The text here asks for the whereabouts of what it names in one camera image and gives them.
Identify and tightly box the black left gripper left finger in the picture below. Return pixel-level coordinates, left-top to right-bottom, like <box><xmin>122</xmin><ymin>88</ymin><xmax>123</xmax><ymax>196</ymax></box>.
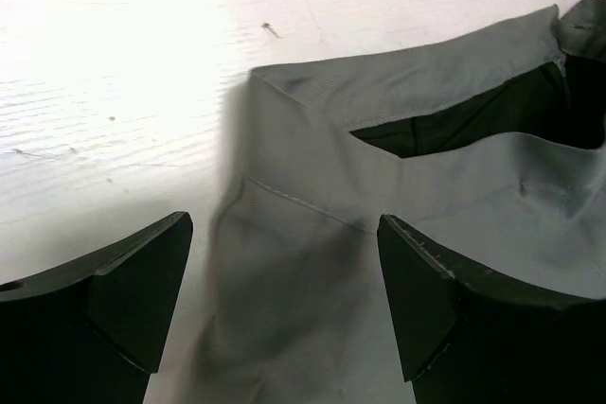
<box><xmin>1</xmin><ymin>212</ymin><xmax>193</xmax><ymax>404</ymax></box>

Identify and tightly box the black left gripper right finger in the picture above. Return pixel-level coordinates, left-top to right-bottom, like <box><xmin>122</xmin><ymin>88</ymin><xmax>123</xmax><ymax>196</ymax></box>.
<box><xmin>377</xmin><ymin>215</ymin><xmax>605</xmax><ymax>404</ymax></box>

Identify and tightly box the grey pleated skirt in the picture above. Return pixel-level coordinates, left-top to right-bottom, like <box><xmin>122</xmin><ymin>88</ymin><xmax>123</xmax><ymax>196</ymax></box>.
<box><xmin>180</xmin><ymin>0</ymin><xmax>605</xmax><ymax>403</ymax></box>

